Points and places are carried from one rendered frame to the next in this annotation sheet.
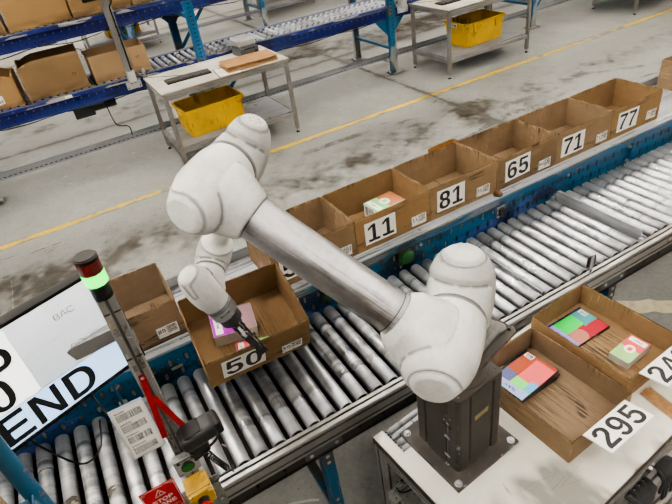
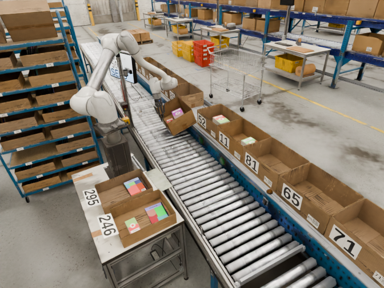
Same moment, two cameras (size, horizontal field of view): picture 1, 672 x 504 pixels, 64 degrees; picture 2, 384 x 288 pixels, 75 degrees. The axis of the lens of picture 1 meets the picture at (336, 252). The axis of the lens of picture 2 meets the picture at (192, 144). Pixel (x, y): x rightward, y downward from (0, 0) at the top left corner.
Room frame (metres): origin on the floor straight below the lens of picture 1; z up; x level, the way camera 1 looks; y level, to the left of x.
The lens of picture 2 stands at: (1.64, -2.07, 2.16)
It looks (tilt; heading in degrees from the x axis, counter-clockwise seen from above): 33 degrees down; 89
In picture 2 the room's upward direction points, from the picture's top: 3 degrees counter-clockwise
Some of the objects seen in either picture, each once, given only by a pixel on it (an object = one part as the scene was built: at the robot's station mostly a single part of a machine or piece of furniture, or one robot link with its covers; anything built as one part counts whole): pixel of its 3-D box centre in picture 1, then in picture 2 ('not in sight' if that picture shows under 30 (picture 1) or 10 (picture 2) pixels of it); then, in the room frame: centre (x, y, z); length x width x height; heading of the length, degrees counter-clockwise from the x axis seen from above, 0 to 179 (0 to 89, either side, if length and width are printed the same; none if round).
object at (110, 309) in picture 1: (166, 420); (126, 98); (0.97, 0.53, 1.11); 0.12 x 0.05 x 0.88; 114
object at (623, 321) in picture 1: (601, 336); (143, 216); (1.29, -0.87, 0.80); 0.38 x 0.28 x 0.10; 28
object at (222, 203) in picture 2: (506, 265); (220, 204); (1.85, -0.74, 0.72); 0.52 x 0.05 x 0.05; 24
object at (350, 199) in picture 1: (375, 208); (242, 139); (2.11, -0.21, 0.96); 0.39 x 0.29 x 0.17; 114
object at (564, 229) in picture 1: (569, 233); (253, 244); (2.01, -1.09, 0.72); 0.52 x 0.05 x 0.05; 24
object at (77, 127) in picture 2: not in sight; (69, 124); (0.23, 0.59, 0.79); 0.40 x 0.30 x 0.10; 26
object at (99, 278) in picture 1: (91, 271); not in sight; (0.98, 0.53, 1.62); 0.05 x 0.05 x 0.06
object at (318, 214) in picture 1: (300, 241); (219, 121); (1.95, 0.15, 0.96); 0.39 x 0.29 x 0.17; 115
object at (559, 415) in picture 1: (548, 388); (124, 191); (1.11, -0.61, 0.80); 0.38 x 0.28 x 0.10; 28
